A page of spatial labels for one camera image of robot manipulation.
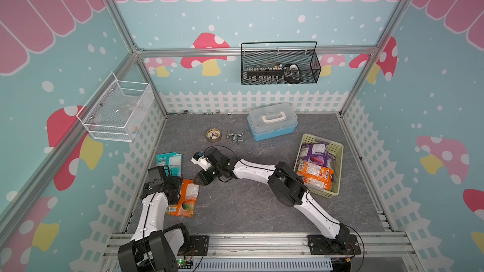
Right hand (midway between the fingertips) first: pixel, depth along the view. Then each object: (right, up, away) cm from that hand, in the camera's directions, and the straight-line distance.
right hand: (196, 180), depth 89 cm
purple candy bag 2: (+66, +8, +7) cm, 67 cm away
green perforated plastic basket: (+70, +14, +10) cm, 72 cm away
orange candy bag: (-3, -5, -2) cm, 6 cm away
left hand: (-6, -2, -3) cm, 7 cm away
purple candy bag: (+58, +12, +5) cm, 59 cm away
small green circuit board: (0, -28, -16) cm, 33 cm away
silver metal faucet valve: (+17, +20, +18) cm, 32 cm away
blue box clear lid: (+38, +30, +14) cm, 50 cm away
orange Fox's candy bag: (+56, +2, -2) cm, 56 cm away
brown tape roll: (+5, +21, +20) cm, 29 cm away
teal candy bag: (-14, +8, +9) cm, 19 cm away
